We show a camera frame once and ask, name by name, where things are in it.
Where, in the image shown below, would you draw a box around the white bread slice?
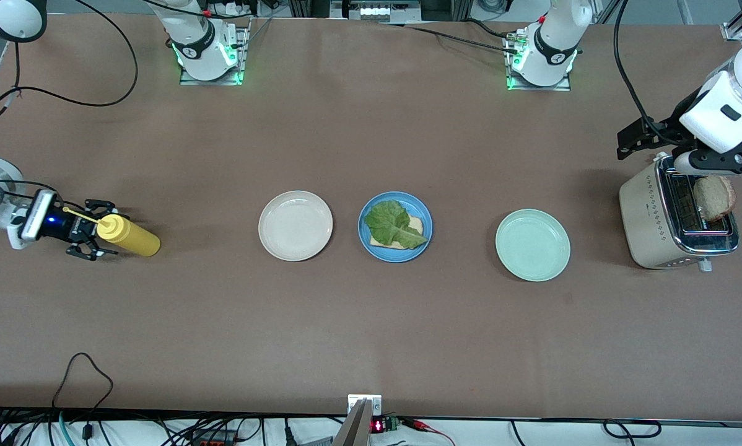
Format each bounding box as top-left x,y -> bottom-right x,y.
370,214 -> 425,250
693,175 -> 736,222

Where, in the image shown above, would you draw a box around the yellow squeeze bottle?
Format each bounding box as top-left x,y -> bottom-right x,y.
63,206 -> 161,258

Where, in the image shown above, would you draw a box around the green lettuce leaf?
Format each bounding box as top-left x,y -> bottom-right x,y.
363,199 -> 429,250

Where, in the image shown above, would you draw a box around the pale green plate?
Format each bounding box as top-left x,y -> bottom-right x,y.
495,209 -> 571,282

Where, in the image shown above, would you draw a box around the off-white plate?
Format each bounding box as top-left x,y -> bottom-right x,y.
258,190 -> 334,261

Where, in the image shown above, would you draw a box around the blue plate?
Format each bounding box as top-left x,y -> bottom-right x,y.
358,191 -> 434,263

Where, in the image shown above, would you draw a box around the beige chrome two-slot toaster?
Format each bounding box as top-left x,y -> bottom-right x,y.
619,153 -> 740,272

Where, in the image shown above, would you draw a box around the grey power strip device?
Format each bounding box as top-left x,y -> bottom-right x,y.
331,0 -> 421,22

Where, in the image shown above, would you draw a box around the white side table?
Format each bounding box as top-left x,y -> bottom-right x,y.
0,409 -> 742,446

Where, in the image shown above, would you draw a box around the red clip leads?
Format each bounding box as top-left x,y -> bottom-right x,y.
402,418 -> 455,445

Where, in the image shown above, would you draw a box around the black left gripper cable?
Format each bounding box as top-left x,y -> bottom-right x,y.
613,0 -> 678,144

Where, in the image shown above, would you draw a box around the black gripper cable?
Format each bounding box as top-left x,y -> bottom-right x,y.
0,0 -> 138,134
613,0 -> 678,144

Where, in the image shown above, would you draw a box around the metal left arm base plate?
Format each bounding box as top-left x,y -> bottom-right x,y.
505,30 -> 573,92

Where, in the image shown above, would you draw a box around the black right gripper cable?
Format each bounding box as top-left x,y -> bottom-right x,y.
0,0 -> 138,134

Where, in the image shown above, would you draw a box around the black looped cable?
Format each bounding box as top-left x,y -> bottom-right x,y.
52,353 -> 113,446

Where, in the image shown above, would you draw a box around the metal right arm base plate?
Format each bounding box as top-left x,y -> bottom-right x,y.
179,17 -> 248,86

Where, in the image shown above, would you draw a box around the black cable to arm base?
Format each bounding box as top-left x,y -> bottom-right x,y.
383,24 -> 520,53

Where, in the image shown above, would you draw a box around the aluminium camera post with bracket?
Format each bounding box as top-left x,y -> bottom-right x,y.
334,394 -> 383,446

